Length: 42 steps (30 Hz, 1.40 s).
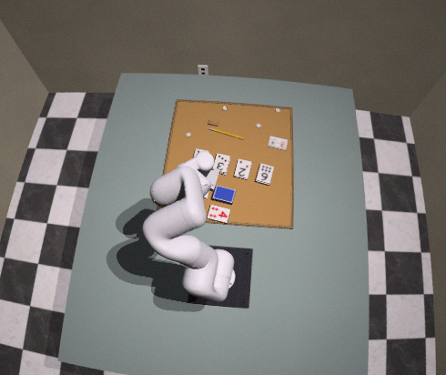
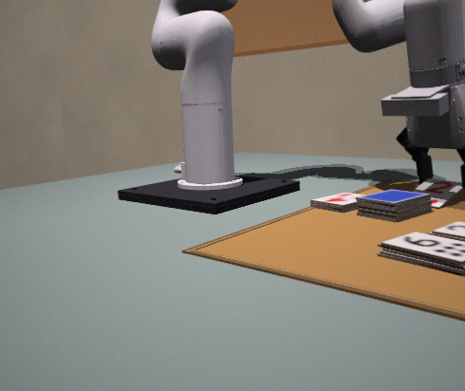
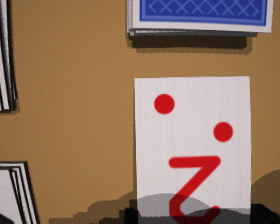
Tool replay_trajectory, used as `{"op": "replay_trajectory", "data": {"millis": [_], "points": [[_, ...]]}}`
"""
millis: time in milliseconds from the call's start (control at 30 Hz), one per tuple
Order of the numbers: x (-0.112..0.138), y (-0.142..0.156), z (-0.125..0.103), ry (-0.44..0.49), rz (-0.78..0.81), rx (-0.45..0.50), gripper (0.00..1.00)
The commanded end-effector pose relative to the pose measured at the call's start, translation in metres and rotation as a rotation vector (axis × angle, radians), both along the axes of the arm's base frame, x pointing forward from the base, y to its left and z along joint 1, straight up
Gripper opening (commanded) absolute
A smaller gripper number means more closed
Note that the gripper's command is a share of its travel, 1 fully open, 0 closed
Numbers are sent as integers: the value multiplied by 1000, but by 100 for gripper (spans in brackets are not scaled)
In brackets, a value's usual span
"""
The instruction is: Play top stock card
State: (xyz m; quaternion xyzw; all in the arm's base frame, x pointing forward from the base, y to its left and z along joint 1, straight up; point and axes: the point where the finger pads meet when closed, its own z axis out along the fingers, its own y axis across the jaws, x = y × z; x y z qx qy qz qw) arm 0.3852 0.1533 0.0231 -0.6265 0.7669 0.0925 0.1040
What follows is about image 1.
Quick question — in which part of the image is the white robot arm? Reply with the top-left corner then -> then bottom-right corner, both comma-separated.
142,152 -> 235,302

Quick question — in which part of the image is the dark blue card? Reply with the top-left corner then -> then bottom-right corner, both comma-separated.
213,185 -> 236,203

